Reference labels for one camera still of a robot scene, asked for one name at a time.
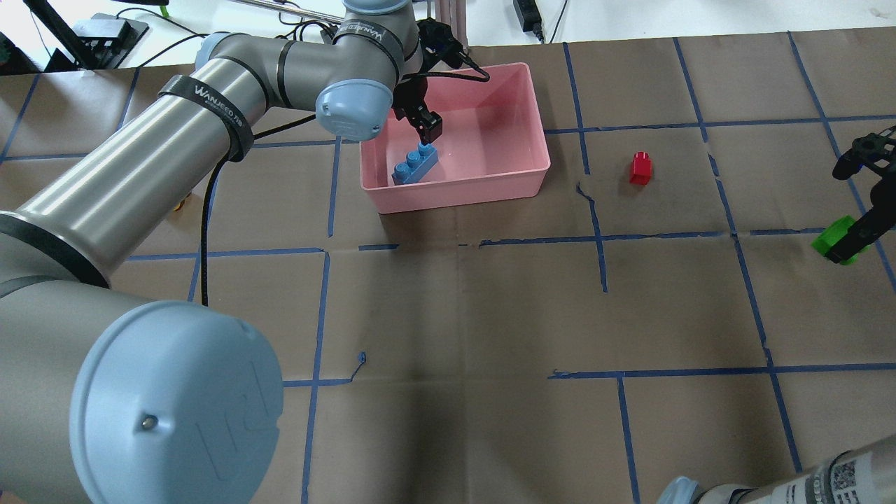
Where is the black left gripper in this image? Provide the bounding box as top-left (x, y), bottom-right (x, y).
top-left (391, 20), bottom-right (466, 146)

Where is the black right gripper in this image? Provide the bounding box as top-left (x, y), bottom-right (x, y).
top-left (832, 127), bottom-right (895, 245)

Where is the blue toy block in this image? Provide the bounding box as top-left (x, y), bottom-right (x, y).
top-left (391, 143), bottom-right (439, 186)

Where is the green toy block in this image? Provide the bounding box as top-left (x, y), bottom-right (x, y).
top-left (811, 215), bottom-right (870, 267)

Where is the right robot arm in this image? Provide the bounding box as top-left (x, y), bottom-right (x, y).
top-left (658, 127), bottom-right (895, 503)

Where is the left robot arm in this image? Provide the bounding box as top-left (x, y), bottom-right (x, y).
top-left (2, 1), bottom-right (424, 503)

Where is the pink plastic box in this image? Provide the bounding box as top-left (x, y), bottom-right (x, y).
top-left (360, 62), bottom-right (551, 214)

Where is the black power adapter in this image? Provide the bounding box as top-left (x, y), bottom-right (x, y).
top-left (512, 0), bottom-right (543, 39)

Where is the red toy block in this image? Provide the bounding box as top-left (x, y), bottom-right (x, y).
top-left (629, 152), bottom-right (653, 186)

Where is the aluminium frame post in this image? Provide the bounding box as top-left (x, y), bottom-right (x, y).
top-left (431, 0), bottom-right (468, 49)

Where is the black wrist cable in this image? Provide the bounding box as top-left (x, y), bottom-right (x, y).
top-left (199, 113), bottom-right (317, 307)

